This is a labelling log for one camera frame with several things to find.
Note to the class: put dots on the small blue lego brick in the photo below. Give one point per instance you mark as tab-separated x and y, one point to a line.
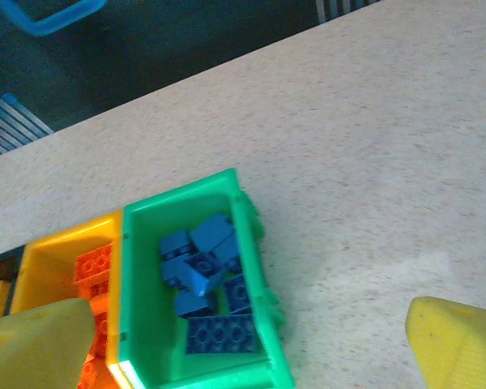
174	245

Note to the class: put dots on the black plastic bin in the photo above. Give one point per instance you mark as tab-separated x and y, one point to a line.
0	267

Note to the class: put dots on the long blue lego brick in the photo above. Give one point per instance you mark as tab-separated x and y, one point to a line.
220	334

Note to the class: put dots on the long orange lego brick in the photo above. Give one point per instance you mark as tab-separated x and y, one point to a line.
93	263
97	374
101	330

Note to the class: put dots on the green plastic bin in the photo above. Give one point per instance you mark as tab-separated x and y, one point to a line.
146	283

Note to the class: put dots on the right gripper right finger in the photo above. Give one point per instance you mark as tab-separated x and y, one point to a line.
457	348

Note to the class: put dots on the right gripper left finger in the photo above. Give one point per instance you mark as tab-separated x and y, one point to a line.
32	348

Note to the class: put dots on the yellow plastic bin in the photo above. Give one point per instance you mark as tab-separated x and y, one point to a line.
52	259

